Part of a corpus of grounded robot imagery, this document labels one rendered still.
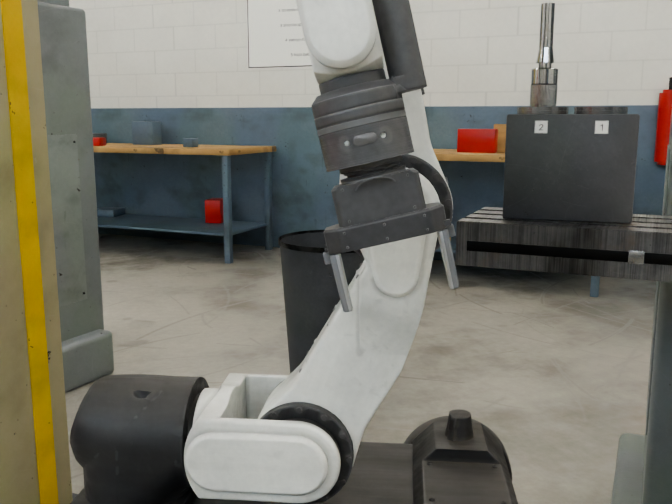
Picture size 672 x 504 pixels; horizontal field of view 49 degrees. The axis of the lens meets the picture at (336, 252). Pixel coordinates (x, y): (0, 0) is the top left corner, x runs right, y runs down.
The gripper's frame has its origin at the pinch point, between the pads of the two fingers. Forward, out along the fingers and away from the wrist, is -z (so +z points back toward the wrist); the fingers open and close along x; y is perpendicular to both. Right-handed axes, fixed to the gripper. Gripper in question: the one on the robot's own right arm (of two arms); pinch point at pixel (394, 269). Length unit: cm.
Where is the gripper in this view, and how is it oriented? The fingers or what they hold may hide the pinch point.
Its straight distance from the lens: 73.6
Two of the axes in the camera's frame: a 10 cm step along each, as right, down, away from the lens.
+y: 0.4, -1.4, 9.9
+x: 9.7, -2.2, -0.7
